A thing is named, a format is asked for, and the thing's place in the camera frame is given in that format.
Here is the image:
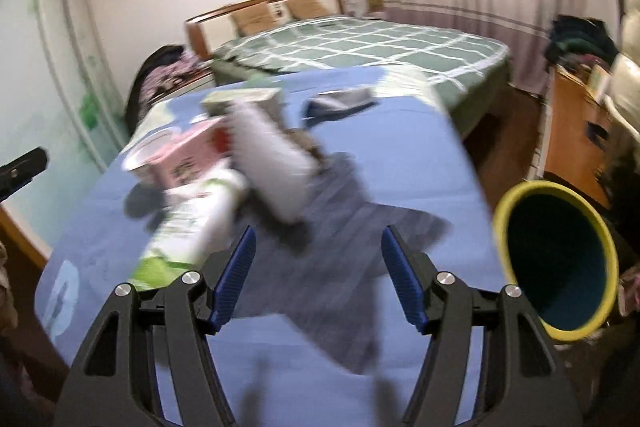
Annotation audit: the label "blue patterned table cloth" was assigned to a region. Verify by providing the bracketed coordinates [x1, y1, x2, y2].
[35, 68, 504, 426]

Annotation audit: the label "green checkered bed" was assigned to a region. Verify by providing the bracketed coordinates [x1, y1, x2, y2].
[213, 15, 512, 135]

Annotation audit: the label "wooden desk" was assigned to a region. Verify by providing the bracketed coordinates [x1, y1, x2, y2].
[539, 67, 611, 210]

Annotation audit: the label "yellow rimmed trash bin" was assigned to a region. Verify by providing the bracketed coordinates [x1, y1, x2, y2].
[494, 180, 620, 343]

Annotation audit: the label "floral tea box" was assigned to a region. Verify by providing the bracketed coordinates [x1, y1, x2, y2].
[200, 86, 288, 128]

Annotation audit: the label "white cylindrical bottle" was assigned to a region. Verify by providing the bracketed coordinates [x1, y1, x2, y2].
[228, 101, 319, 225]

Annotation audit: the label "white green plastic bottle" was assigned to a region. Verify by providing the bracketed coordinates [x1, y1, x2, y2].
[129, 168, 250, 291]

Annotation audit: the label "pile of clothes on nightstand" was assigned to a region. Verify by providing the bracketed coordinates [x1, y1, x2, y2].
[125, 44, 206, 135]

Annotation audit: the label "brown pillow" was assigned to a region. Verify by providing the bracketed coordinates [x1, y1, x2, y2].
[285, 0, 332, 20]
[231, 2, 278, 37]

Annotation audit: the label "sliding wardrobe door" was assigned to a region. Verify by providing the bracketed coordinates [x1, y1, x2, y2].
[1, 0, 127, 256]

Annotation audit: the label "silver blue snack wrapper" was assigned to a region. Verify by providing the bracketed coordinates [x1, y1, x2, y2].
[303, 87, 376, 124]

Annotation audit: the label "pink strawberry milk carton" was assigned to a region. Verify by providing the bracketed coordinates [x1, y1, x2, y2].
[148, 116, 230, 190]

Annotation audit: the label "wooden headboard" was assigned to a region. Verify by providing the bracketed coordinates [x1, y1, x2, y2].
[184, 0, 346, 61]

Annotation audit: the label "left brown pillow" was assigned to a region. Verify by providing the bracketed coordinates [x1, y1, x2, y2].
[231, 2, 278, 37]

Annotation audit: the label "dark clothes pile on desk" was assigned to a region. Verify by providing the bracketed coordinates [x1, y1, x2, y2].
[544, 14, 620, 65]

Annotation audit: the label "right brown pillow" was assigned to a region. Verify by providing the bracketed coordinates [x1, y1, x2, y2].
[285, 0, 332, 20]

